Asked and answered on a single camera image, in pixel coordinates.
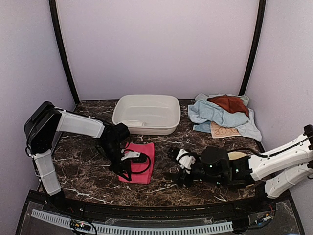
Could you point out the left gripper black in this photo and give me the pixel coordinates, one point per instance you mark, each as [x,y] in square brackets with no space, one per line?
[119,169]

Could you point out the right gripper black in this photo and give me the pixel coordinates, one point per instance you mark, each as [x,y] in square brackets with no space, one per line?
[177,178]

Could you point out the pink towel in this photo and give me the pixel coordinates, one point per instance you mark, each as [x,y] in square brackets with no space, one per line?
[142,167]

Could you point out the white embroidered towel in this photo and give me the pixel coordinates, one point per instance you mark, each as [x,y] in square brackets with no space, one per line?
[133,123]

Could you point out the white plastic basin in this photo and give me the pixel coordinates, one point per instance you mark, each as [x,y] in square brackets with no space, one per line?
[160,113]

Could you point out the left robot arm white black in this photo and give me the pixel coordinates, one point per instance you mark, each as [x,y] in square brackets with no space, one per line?
[47,125]

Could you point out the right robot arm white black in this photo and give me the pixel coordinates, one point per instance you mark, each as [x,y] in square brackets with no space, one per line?
[293,161]

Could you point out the round floral wooden plate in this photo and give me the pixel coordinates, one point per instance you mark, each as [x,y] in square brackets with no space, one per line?
[240,171]

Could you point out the beige bunny print towel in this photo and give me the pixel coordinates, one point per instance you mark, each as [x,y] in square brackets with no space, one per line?
[219,132]

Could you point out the light blue towel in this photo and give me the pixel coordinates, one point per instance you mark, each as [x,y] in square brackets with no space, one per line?
[203,113]

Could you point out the dark red towel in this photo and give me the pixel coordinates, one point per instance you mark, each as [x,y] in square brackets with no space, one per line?
[231,104]

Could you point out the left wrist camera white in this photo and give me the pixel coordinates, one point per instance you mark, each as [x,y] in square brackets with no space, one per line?
[130,155]

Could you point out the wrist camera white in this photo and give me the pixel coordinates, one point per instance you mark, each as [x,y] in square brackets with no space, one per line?
[130,155]
[184,158]

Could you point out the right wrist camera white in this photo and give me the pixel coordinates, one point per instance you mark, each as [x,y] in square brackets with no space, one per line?
[184,158]

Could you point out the white slotted cable duct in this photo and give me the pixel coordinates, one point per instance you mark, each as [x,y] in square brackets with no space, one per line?
[114,226]

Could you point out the black front rail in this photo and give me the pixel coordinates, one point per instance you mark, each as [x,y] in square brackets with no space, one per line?
[227,210]

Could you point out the left black frame post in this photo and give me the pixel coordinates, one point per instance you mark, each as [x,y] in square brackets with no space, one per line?
[62,50]

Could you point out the black frame post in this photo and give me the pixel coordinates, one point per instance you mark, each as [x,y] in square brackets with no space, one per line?
[62,50]
[254,47]

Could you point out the right black frame post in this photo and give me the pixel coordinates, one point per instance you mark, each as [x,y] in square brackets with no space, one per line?
[254,47]

